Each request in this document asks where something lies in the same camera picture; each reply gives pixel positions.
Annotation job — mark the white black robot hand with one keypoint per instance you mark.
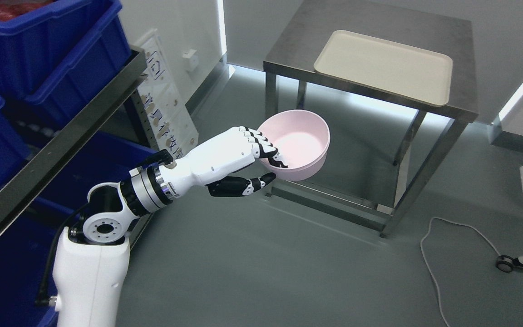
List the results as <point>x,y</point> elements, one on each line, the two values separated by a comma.
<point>212,163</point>

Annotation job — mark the pink bowl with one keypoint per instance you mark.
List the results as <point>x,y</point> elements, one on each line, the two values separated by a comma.
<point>302,137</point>

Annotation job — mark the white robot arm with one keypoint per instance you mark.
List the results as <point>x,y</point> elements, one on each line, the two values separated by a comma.
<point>89,255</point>

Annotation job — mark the steel shelf rack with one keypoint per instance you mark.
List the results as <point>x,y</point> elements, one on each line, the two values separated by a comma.
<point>22,189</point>

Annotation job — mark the white signboard with blue text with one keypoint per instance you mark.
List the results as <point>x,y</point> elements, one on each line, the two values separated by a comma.
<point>171,124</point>

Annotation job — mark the cream plastic tray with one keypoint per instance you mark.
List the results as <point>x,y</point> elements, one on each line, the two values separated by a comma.
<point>398,69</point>

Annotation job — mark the blue bin upper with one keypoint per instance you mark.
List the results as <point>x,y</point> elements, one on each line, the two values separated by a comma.
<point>62,54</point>

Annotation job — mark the stainless steel table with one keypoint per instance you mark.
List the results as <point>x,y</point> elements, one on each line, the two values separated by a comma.
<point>363,181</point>

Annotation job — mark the blue bin lower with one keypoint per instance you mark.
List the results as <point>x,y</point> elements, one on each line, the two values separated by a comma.
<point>25,245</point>

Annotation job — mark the white wall socket box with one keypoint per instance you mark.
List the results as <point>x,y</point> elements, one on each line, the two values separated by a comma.
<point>190,60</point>

